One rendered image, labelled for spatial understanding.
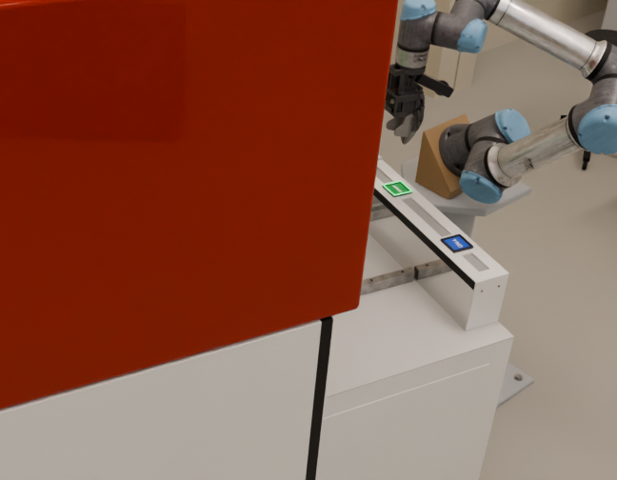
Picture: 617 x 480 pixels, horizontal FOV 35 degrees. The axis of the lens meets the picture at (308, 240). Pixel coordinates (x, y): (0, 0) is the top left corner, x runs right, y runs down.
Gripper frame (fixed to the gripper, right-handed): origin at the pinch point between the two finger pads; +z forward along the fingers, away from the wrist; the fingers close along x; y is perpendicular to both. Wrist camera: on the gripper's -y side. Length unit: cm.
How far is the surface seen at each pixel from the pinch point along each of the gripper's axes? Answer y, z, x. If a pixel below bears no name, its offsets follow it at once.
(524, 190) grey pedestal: -48, 29, -6
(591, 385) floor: -90, 111, 4
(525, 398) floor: -64, 111, 0
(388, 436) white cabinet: 28, 47, 46
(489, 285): 1.1, 16.7, 40.0
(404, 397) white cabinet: 25, 36, 46
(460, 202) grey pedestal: -26.5, 28.7, -7.0
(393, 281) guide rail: 12.0, 27.0, 19.0
